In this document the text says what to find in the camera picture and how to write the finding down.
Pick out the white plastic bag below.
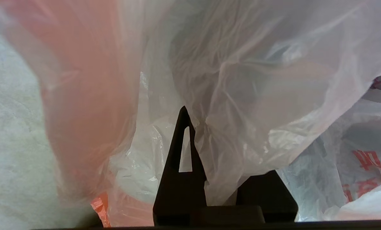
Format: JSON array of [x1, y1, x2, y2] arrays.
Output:
[[0, 0, 381, 228]]

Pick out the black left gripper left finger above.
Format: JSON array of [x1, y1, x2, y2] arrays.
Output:
[[153, 106, 207, 226]]

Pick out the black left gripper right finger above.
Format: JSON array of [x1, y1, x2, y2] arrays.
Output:
[[236, 170, 299, 223]]

